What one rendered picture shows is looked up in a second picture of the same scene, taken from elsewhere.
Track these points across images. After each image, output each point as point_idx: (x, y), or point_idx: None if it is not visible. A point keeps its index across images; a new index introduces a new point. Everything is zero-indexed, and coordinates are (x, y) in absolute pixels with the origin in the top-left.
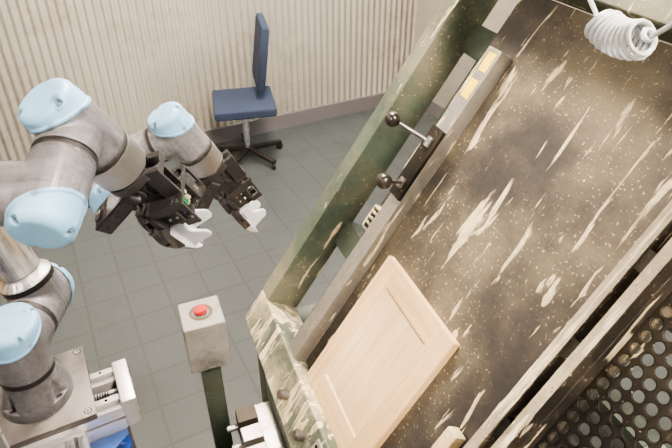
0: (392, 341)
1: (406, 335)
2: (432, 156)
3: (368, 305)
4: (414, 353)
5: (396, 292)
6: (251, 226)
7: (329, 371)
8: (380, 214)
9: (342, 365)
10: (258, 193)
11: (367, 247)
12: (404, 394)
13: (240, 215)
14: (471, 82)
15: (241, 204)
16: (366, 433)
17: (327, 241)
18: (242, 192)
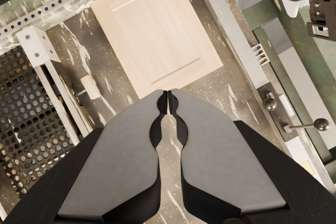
0: (162, 56)
1: (162, 69)
2: (274, 125)
3: (195, 38)
4: (148, 74)
5: (193, 67)
6: None
7: None
8: (256, 67)
9: (162, 4)
10: (312, 34)
11: (237, 49)
12: (126, 61)
13: (294, 0)
14: (310, 171)
15: (312, 3)
16: (111, 22)
17: None
18: (325, 21)
